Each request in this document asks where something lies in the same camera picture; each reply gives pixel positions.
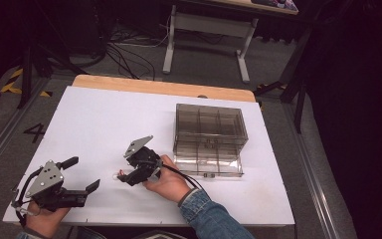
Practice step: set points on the wooden desk with grey legs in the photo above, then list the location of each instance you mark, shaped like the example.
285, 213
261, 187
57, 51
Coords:
209, 25

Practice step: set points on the aluminium floor rail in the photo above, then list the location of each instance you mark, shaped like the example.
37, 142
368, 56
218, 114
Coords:
315, 179
6, 132

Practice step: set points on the white table board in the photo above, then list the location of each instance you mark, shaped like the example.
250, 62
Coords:
112, 119

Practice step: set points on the person's right hand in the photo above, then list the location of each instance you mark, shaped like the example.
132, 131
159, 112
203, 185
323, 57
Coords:
170, 184

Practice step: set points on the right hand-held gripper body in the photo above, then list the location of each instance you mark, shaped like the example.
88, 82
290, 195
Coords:
147, 159

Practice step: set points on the black metal stand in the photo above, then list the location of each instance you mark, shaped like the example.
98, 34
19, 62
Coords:
28, 66
295, 89

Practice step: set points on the smoky clear drawer organizer case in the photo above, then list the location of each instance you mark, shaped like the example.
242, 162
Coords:
212, 109

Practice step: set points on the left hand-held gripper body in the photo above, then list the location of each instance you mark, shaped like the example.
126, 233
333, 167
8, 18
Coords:
48, 186

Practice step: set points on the person's left hand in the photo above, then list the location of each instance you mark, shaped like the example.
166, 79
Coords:
43, 220

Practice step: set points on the yellow and black floor tape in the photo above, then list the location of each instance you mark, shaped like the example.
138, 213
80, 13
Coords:
45, 94
11, 84

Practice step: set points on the wooden table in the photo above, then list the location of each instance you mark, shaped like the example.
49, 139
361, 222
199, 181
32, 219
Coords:
146, 84

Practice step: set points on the dark patterned cloth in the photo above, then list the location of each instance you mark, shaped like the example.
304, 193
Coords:
278, 4

